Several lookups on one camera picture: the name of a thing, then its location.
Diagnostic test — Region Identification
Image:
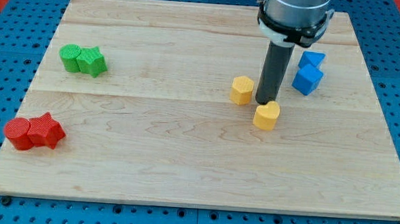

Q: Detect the black and white flange mount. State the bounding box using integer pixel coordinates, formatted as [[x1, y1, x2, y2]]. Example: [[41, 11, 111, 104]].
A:
[[257, 4, 335, 48]]

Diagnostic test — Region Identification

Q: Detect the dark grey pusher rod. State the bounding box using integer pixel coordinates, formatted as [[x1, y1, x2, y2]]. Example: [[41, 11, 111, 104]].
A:
[[255, 42, 294, 104]]

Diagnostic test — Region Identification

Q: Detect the yellow heart block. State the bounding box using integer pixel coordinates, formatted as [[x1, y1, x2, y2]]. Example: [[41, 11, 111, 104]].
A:
[[252, 101, 281, 131]]

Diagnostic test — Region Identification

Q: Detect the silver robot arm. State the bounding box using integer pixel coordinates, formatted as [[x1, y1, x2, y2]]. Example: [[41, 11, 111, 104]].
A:
[[255, 0, 334, 104]]

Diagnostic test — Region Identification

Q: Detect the blue cube block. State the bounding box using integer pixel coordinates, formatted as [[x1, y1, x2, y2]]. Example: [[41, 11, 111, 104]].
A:
[[292, 64, 323, 96]]

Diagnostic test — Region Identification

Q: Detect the blue triangle block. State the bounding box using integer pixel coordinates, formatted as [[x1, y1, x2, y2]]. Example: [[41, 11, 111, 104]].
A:
[[298, 51, 326, 68]]

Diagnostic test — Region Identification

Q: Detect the yellow hexagon block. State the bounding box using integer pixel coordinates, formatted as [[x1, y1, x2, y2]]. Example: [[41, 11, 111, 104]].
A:
[[230, 75, 254, 106]]

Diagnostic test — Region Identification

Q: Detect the wooden board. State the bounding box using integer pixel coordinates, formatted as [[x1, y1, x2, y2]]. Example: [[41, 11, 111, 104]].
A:
[[0, 0, 400, 220]]

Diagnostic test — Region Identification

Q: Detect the green star block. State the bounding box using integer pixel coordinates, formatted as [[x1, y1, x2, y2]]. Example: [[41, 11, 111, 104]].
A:
[[77, 46, 108, 78]]

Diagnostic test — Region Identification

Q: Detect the green cylinder block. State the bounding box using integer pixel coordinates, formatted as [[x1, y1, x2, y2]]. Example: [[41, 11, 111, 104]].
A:
[[58, 44, 82, 73]]

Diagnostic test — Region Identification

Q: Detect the red star block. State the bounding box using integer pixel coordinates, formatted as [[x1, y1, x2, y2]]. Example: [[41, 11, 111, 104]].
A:
[[27, 112, 65, 149]]

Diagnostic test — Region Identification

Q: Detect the red cylinder block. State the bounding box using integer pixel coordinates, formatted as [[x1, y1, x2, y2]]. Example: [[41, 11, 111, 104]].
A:
[[3, 117, 34, 151]]

